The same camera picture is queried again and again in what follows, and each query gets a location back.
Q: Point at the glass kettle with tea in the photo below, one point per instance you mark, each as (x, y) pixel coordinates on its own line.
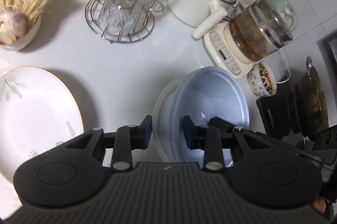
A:
(260, 30)

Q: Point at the cream kettle base with panel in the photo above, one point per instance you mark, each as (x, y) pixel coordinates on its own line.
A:
(224, 53)

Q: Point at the metal wire glass rack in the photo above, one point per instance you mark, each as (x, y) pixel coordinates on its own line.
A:
(123, 21)

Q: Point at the white bowl with garlic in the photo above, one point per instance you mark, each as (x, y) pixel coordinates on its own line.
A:
(26, 40)

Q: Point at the mint green appliance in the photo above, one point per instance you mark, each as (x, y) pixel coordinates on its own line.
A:
(284, 8)

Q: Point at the dark metal wok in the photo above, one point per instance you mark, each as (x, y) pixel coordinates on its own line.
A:
(306, 104)

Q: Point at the white floral ceramic plate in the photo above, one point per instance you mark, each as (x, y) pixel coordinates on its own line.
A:
(38, 113)

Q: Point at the garlic bulb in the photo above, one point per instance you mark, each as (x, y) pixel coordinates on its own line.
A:
(13, 26)

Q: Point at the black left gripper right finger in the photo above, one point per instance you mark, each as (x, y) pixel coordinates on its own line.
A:
(206, 138)

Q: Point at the large blue plastic bowl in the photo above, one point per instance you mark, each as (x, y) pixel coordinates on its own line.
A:
(203, 94)

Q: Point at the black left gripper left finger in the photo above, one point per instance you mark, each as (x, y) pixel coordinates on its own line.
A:
(127, 139)

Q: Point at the black gas stove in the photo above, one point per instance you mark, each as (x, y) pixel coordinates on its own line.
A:
(275, 119)

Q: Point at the patterned ceramic bowl with tea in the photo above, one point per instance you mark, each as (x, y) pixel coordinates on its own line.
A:
(261, 80)

